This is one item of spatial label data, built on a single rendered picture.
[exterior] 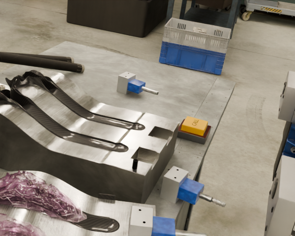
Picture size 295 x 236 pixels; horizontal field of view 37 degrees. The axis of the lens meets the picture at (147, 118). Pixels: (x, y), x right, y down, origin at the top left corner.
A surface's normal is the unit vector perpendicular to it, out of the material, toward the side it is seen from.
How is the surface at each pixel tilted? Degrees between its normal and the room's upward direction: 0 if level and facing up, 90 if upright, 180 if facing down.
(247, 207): 0
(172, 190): 90
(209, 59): 91
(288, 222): 90
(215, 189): 0
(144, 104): 0
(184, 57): 91
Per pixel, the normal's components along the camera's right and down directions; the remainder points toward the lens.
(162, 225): 0.14, -0.89
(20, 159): -0.32, 0.38
